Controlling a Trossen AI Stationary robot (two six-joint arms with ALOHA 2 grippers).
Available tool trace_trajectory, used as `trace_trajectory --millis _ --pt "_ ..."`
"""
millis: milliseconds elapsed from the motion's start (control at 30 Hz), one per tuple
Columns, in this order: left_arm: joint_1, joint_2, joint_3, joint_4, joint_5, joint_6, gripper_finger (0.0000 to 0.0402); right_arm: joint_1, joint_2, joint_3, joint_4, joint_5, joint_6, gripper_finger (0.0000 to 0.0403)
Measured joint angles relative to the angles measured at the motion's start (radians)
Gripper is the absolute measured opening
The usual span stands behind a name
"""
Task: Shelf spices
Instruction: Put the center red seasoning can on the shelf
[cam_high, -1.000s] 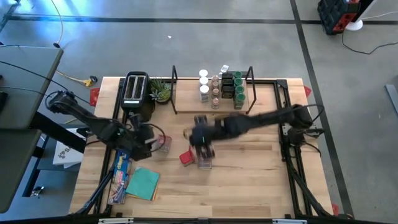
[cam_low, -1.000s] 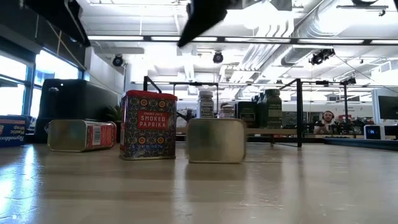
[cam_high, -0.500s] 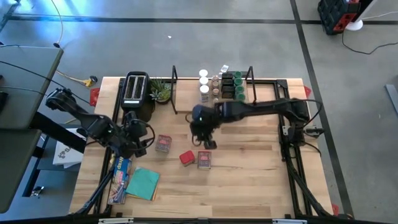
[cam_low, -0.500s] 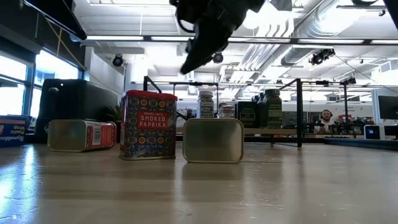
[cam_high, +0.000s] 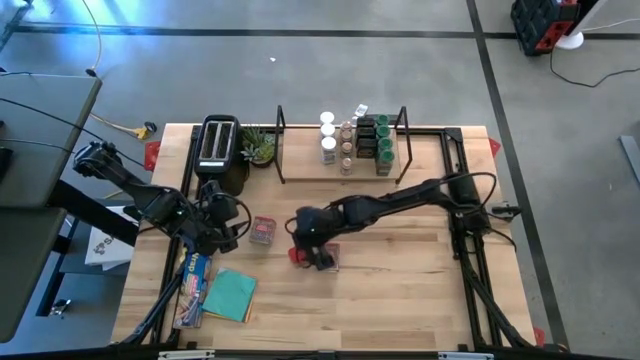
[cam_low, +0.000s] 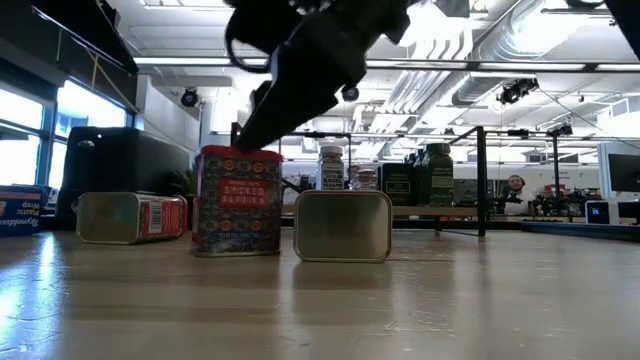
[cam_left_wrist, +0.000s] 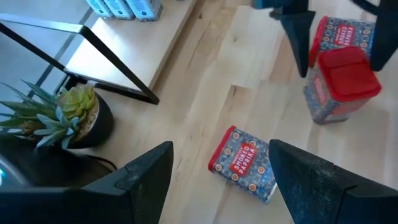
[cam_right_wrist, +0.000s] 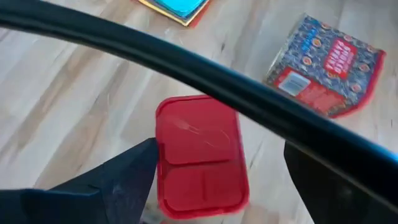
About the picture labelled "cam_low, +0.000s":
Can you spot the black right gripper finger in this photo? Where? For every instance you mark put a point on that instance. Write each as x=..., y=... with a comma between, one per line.
x=310, y=85
x=259, y=92

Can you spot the white lid seasoning jar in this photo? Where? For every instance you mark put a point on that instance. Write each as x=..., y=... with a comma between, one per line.
x=331, y=170

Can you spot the red lid paprika tin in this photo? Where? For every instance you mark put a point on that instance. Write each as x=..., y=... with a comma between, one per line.
x=342, y=225
x=130, y=217
x=237, y=210

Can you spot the dark rectangular spice tin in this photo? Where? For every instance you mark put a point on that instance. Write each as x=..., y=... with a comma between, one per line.
x=397, y=185

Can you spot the black round ceiling fixture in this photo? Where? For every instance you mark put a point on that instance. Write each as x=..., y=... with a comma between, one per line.
x=189, y=97

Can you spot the black toaster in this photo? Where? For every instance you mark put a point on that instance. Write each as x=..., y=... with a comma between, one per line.
x=115, y=160

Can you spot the person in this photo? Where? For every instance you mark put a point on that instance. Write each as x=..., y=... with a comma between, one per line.
x=516, y=185

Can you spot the large bright window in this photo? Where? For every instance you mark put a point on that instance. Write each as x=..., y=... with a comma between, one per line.
x=22, y=150

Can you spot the blue plastic wrap box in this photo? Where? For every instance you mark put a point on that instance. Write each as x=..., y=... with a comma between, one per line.
x=20, y=210

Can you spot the white device blue display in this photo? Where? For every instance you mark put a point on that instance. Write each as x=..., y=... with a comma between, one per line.
x=602, y=212

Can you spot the black monitor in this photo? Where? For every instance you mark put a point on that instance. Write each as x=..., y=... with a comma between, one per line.
x=625, y=172

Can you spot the black overhead camera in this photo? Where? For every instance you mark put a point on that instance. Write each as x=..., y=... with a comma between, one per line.
x=351, y=95

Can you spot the black overhead frame beam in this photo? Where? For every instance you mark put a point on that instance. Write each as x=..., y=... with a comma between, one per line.
x=425, y=63

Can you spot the black ceiling camera rig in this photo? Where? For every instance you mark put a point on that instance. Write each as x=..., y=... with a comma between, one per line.
x=517, y=91

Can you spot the black stand with camera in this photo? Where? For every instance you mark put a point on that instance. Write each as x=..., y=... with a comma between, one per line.
x=555, y=165

